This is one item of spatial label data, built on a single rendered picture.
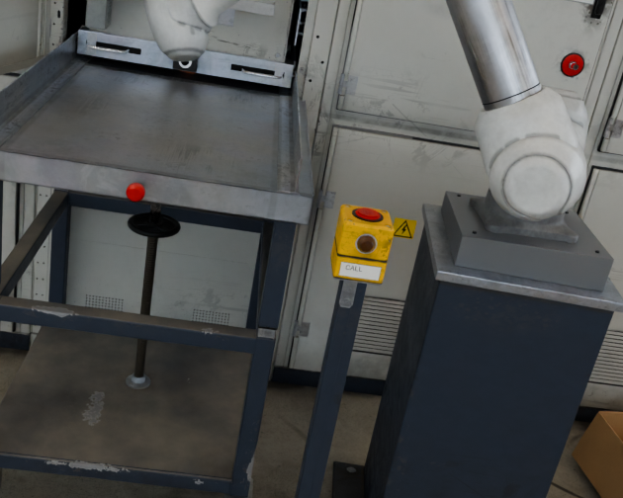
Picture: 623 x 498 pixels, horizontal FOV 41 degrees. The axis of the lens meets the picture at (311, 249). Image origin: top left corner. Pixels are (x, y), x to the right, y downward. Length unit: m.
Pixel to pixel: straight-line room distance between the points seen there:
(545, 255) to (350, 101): 0.75
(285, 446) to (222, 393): 0.26
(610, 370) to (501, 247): 1.12
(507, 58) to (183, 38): 0.62
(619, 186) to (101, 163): 1.40
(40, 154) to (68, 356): 0.79
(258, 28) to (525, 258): 0.94
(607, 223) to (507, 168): 1.04
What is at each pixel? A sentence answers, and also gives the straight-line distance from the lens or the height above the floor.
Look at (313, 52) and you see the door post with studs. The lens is 2.11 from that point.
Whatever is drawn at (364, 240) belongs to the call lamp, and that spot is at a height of 0.88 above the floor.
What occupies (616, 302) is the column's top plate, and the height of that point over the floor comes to 0.75.
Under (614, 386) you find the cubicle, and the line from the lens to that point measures 2.66.
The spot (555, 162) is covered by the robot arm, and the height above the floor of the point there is 1.02.
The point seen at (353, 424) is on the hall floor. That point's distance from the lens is 2.38.
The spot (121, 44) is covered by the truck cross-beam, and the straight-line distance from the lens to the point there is 2.17.
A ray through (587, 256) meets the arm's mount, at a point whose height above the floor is 0.82.
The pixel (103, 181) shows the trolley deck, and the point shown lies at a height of 0.82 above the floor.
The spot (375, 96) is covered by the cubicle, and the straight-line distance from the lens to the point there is 2.12.
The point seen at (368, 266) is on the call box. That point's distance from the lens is 1.29.
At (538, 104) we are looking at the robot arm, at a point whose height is 1.09.
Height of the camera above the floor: 1.36
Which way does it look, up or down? 24 degrees down
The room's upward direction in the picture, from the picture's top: 11 degrees clockwise
